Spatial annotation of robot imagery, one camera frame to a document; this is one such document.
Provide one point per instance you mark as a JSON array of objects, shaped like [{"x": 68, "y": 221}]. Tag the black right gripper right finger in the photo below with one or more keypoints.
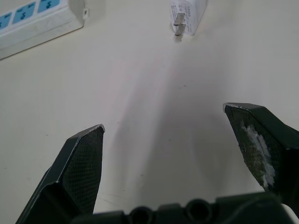
[{"x": 261, "y": 140}]

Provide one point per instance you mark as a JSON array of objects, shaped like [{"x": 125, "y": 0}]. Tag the white plug adapter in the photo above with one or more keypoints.
[{"x": 187, "y": 16}]

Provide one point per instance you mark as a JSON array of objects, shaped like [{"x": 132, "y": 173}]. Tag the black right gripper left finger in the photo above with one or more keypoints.
[{"x": 77, "y": 168}]

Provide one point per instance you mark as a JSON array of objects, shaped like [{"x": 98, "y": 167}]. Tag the white power strip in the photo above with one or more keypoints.
[{"x": 35, "y": 25}]

